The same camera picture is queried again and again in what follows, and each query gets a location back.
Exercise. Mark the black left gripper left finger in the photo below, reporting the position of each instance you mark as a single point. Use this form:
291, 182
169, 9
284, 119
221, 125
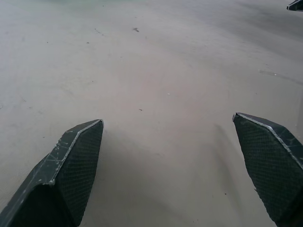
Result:
59, 179

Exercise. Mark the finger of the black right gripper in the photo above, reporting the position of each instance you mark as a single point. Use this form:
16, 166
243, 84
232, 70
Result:
296, 5

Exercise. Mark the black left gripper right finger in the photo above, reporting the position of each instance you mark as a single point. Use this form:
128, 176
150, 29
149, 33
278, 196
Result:
272, 165

